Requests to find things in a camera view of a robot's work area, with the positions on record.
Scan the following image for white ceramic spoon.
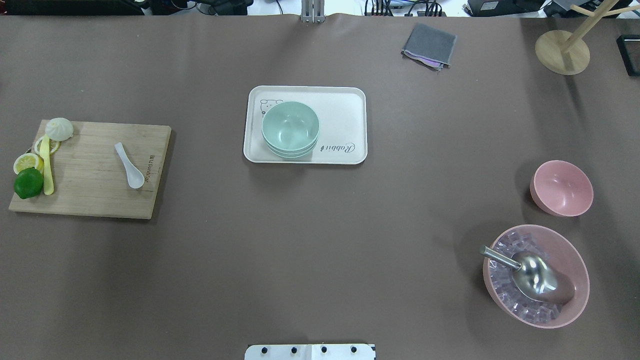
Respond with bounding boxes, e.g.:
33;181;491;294
114;142;146;189

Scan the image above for small pink bowl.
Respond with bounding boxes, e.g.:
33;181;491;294
529;160;594;217

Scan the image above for large pink ice bowl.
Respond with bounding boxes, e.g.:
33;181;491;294
482;224;590;329

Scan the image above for stacked green bowls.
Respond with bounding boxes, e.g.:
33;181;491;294
262;101;320;158

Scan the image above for cream serving tray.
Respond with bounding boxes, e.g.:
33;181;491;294
243;85;368;166

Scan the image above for grey folded cloth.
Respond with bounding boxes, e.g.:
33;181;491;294
401;23;458;71

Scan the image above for wooden cutting board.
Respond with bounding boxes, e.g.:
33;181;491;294
8;121;172;220

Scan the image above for metal ice scoop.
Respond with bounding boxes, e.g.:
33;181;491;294
480;246;566;304

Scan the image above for white steamed bun toy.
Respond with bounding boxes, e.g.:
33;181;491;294
45;117;74;142

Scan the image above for lemon slice near bun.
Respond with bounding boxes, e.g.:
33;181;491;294
31;136;61;155

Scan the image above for wooden mug tree stand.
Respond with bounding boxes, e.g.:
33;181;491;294
535;0;640;76

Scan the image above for green lime toy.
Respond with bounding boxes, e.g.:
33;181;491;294
13;167;44;199

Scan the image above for lemon slice near lime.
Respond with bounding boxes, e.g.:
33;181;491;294
13;152;44;174

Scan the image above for dark wooden tray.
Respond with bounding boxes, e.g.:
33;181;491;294
615;34;640;76

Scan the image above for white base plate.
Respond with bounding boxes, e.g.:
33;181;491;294
244;342;377;360

